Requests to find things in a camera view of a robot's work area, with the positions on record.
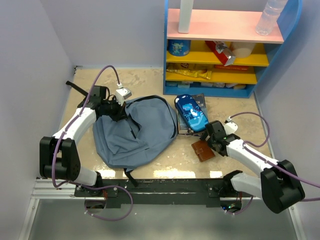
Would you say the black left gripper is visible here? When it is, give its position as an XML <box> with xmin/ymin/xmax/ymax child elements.
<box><xmin>101</xmin><ymin>96</ymin><xmax>128</xmax><ymax>123</ymax></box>

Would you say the brown leather wallet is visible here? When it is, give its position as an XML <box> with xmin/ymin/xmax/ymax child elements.
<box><xmin>191</xmin><ymin>140</ymin><xmax>215</xmax><ymax>162</ymax></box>

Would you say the blue fabric backpack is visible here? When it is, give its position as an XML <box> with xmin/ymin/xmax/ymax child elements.
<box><xmin>90</xmin><ymin>95</ymin><xmax>177</xmax><ymax>186</ymax></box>

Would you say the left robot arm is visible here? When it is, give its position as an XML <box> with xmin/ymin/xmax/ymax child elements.
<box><xmin>39</xmin><ymin>81</ymin><xmax>132</xmax><ymax>196</ymax></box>

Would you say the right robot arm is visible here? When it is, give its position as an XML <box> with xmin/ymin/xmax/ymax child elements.
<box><xmin>201</xmin><ymin>120</ymin><xmax>306</xmax><ymax>214</ymax></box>

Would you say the yellow chips bag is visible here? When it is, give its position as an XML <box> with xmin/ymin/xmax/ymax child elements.
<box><xmin>166</xmin><ymin>62</ymin><xmax>213</xmax><ymax>80</ymax></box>

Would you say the blue dinosaur pencil case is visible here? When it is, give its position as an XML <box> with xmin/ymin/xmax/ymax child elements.
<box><xmin>174</xmin><ymin>93</ymin><xmax>210</xmax><ymax>133</ymax></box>

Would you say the dark blue book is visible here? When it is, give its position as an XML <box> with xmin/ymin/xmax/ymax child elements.
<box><xmin>176</xmin><ymin>93</ymin><xmax>209</xmax><ymax>136</ymax></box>

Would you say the red flat box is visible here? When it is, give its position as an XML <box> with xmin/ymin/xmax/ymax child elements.
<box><xmin>214</xmin><ymin>64</ymin><xmax>249</xmax><ymax>71</ymax></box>

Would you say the blue wooden shelf unit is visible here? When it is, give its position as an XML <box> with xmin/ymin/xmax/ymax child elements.
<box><xmin>163</xmin><ymin>0</ymin><xmax>303</xmax><ymax>98</ymax></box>

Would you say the red silver snack box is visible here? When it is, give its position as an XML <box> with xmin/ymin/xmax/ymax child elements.
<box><xmin>205</xmin><ymin>40</ymin><xmax>236</xmax><ymax>66</ymax></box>

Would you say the blue snack can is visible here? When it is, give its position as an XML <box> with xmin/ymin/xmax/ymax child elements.
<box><xmin>167</xmin><ymin>39</ymin><xmax>191</xmax><ymax>57</ymax></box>

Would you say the white round container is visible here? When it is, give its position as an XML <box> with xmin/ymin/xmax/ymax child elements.
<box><xmin>230</xmin><ymin>42</ymin><xmax>256</xmax><ymax>58</ymax></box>

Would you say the clear plastic water bottle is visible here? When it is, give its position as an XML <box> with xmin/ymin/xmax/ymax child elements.
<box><xmin>255</xmin><ymin>0</ymin><xmax>288</xmax><ymax>36</ymax></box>

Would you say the white tall bottle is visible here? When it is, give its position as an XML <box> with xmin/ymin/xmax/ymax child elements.
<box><xmin>178</xmin><ymin>0</ymin><xmax>194</xmax><ymax>34</ymax></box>

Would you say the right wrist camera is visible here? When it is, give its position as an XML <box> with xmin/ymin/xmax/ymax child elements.
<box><xmin>223</xmin><ymin>116</ymin><xmax>239</xmax><ymax>136</ymax></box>

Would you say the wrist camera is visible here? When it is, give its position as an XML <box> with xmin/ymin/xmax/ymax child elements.
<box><xmin>223</xmin><ymin>116</ymin><xmax>239</xmax><ymax>136</ymax></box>
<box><xmin>115</xmin><ymin>88</ymin><xmax>132</xmax><ymax>106</ymax></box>

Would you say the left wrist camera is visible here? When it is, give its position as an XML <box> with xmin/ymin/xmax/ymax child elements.
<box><xmin>115</xmin><ymin>88</ymin><xmax>132</xmax><ymax>106</ymax></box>

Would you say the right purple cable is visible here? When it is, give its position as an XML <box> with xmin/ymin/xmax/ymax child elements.
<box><xmin>224</xmin><ymin>111</ymin><xmax>320</xmax><ymax>216</ymax></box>

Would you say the purple cable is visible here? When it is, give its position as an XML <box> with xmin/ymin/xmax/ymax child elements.
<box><xmin>51</xmin><ymin>64</ymin><xmax>134</xmax><ymax>221</ymax></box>
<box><xmin>224</xmin><ymin>111</ymin><xmax>320</xmax><ymax>216</ymax></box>

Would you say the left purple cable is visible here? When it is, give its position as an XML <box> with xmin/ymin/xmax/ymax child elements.
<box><xmin>51</xmin><ymin>64</ymin><xmax>134</xmax><ymax>221</ymax></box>

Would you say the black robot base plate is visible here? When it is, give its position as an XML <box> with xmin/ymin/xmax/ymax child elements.
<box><xmin>74</xmin><ymin>178</ymin><xmax>250</xmax><ymax>209</ymax></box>

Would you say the aluminium rail frame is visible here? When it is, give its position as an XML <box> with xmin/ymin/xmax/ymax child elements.
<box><xmin>18</xmin><ymin>147</ymin><xmax>307</xmax><ymax>240</ymax></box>

